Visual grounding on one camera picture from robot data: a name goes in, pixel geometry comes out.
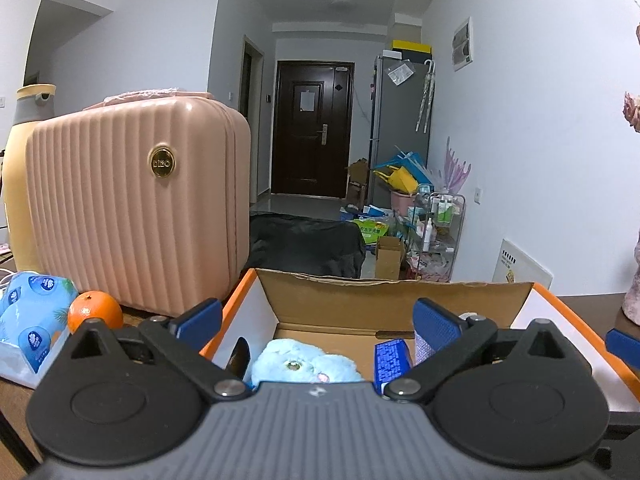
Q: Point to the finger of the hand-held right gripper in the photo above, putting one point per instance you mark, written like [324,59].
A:
[625,342]

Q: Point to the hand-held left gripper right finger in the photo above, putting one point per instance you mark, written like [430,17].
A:
[435,322]

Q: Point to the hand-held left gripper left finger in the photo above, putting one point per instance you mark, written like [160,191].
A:
[202,317]

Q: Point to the purple patterned cloth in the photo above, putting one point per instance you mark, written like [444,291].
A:
[422,352]

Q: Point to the blue tissue packet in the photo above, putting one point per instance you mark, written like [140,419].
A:
[392,362]

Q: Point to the orange and white cardboard box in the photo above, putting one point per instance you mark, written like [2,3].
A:
[350,302]

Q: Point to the light blue plush toy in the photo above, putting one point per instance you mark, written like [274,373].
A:
[300,360]

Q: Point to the mauve textured vase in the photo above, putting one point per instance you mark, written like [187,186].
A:
[634,285]

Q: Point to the small open cardboard box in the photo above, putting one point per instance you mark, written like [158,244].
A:
[390,260]

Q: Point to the metal utility cart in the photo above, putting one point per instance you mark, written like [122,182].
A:
[440,230]

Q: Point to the orange fruit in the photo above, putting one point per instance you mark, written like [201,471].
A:
[95,312]

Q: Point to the green packet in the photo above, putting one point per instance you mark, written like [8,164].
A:
[371,231]

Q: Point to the pink bucket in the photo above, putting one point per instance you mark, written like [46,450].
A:
[402,202]

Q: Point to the pink ribbed suitcase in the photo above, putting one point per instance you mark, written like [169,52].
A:
[125,220]

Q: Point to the black bag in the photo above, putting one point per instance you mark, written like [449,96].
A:
[305,245]

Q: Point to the purple feather decoration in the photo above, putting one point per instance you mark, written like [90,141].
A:
[452,167]

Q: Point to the brown cardboard box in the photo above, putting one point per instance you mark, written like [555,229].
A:
[357,185]

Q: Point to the blue tissue pack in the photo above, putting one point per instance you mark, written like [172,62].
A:
[30,320]

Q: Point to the dark brown entrance door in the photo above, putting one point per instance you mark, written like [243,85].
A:
[312,150]

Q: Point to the grey refrigerator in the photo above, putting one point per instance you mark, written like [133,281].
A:
[397,120]

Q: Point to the side doorway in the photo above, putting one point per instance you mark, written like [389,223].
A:
[247,110]

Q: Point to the folded white umbrella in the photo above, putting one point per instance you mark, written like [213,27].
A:
[426,95]

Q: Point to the pink cloth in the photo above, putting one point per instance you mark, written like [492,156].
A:
[150,93]

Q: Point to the yellow bottle with grey band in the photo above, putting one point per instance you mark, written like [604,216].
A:
[20,170]

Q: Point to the white paper notice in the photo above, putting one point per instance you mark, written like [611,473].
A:
[307,101]

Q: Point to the clear plastic bag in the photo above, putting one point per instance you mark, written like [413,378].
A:
[401,73]

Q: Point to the yellow and black box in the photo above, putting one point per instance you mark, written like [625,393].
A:
[411,50]

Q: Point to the white electrical panel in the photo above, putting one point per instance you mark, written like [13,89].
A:
[462,44]

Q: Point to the white wall socket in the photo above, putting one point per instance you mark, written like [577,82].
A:
[477,195]

